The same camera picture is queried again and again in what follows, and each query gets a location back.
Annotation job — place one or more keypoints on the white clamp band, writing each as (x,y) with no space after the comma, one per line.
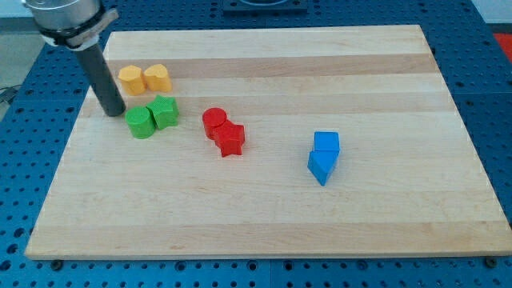
(83,36)

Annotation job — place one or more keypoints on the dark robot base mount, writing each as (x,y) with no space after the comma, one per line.
(263,6)

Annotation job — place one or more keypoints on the green star block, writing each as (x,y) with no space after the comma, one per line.
(164,111)

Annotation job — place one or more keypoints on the blue triangle block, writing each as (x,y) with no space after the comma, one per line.
(321,163)

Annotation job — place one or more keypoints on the yellow hexagon block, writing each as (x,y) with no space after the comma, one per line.
(132,80)

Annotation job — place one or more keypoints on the light wooden board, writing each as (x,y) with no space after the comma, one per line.
(408,181)

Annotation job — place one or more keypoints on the red cylinder block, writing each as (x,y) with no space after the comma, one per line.
(213,118)

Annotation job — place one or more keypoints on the green cylinder block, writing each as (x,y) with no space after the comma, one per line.
(140,122)

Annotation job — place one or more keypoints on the blue cube block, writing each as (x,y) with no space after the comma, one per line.
(326,141)

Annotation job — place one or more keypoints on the yellow heart block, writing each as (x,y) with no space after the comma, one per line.
(157,78)

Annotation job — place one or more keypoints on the red star block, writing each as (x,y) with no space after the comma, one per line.
(229,138)

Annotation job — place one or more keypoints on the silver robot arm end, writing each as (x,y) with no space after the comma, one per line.
(62,14)

